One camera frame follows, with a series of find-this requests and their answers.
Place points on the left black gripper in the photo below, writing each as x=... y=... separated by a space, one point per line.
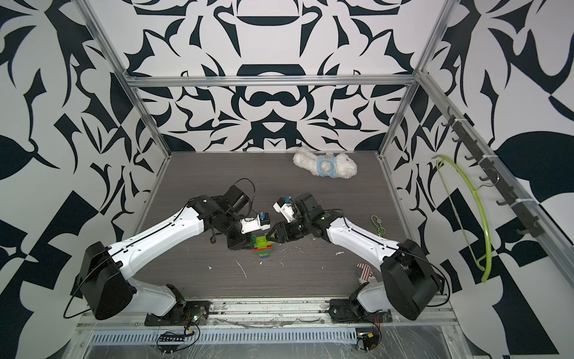
x=242 y=242

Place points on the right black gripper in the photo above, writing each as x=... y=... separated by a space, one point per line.
x=281 y=236

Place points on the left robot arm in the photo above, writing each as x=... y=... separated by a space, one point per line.
x=107 y=275

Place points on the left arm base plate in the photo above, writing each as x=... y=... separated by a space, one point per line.
x=192 y=312

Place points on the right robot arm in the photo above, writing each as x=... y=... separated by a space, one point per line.
x=396 y=275

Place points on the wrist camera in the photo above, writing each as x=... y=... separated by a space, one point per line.
x=285 y=207
x=260 y=222

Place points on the american flag item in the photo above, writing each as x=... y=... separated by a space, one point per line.
x=364 y=273

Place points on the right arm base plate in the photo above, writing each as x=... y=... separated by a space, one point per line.
x=351 y=311

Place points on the black connector box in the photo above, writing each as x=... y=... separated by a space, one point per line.
x=171 y=339
x=367 y=341

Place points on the green plastic hanger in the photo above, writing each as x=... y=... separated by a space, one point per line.
x=469 y=214

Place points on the black connector box right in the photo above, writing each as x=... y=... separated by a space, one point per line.
x=367 y=341

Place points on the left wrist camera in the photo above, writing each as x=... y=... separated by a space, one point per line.
x=260 y=222

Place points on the black wall hook rack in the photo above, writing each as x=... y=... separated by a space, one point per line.
x=493 y=177

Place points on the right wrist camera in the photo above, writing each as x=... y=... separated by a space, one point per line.
x=285 y=207

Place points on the white plush toy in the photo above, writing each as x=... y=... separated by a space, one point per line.
x=326 y=165

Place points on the red lego brick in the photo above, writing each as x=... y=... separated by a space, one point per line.
x=261 y=250

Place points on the lime long lego brick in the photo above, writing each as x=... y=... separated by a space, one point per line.
x=262 y=245

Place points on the black connector box left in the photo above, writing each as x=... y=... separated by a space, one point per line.
x=171 y=339

